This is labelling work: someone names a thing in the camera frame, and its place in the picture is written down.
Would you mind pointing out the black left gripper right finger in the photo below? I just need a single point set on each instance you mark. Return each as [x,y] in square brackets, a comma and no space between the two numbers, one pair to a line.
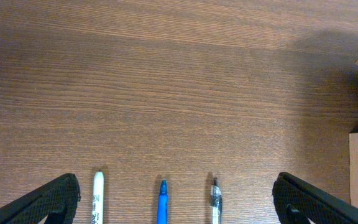
[297,201]

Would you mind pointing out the white black permanent marker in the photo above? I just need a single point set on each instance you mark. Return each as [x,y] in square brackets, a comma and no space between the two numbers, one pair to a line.
[98,197]

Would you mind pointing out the black clear ballpoint pen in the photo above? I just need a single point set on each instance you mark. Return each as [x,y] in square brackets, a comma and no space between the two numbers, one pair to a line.
[216,202]

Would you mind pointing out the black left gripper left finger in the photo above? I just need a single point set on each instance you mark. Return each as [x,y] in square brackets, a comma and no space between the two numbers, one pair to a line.
[54,202]

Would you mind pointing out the blue ballpoint pen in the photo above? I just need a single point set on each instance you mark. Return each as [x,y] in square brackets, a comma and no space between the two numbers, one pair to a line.
[162,209]

